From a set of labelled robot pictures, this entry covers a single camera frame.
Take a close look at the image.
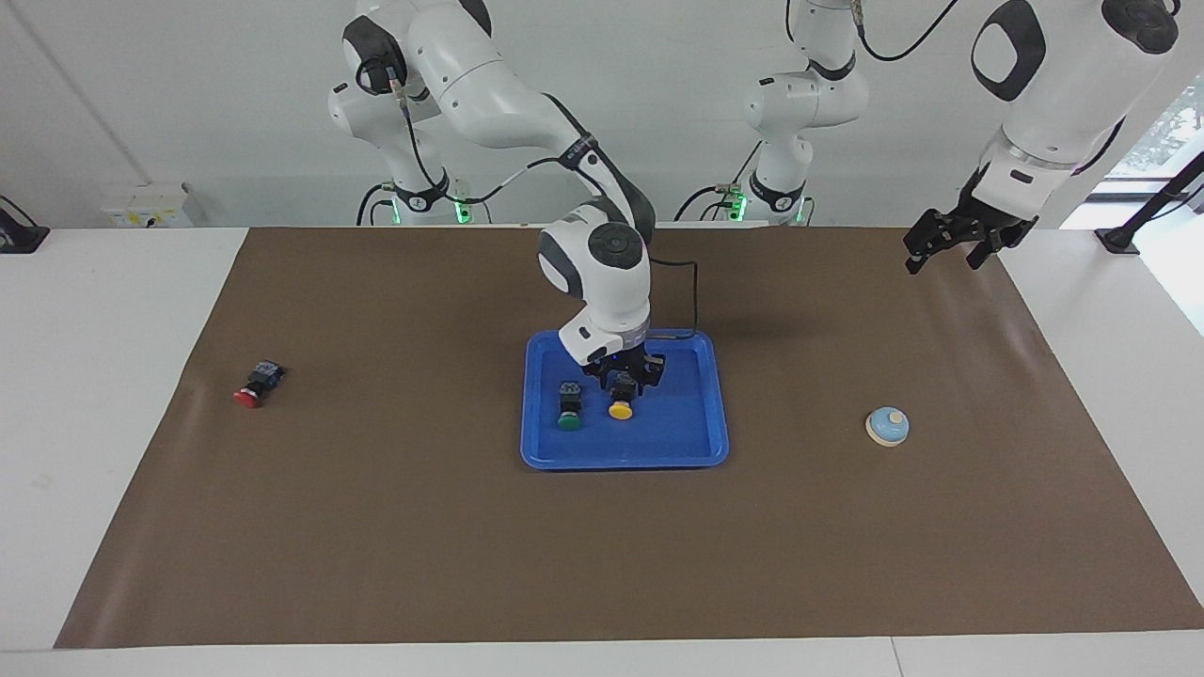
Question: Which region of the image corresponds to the black base cable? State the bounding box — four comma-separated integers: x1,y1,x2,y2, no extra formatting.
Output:
356,181,396,227
673,141,765,223

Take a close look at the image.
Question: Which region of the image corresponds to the bright window pane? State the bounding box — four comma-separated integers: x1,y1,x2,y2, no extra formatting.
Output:
1096,75,1204,203

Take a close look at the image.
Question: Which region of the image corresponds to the black angled stand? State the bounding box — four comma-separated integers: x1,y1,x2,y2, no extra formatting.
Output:
1094,150,1204,257

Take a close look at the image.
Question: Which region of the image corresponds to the light blue desk bell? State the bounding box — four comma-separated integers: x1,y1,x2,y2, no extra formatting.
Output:
865,406,911,449

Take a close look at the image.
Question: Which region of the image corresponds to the black left base cable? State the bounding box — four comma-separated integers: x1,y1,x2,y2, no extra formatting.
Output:
673,141,765,223

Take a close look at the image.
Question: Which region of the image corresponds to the red push button switch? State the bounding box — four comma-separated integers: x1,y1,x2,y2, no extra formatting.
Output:
233,360,286,409

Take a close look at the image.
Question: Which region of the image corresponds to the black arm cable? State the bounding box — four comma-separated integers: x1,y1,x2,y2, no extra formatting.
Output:
381,61,700,347
851,0,1128,177

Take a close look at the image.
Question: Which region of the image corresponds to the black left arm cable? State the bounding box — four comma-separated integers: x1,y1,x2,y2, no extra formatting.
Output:
851,0,1128,177

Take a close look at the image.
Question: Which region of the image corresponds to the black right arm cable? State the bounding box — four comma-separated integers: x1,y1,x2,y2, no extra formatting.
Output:
381,61,700,347

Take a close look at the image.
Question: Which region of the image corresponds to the blue plastic tray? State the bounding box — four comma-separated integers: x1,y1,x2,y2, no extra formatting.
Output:
520,329,731,471

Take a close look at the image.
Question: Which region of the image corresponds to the black right base cable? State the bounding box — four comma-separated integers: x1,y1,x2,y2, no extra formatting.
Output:
356,181,396,227

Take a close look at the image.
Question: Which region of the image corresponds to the white wall socket box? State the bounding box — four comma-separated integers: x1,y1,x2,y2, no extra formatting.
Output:
102,183,196,229

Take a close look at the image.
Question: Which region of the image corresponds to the brown table mat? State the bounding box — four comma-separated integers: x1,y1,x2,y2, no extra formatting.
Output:
55,226,1204,650

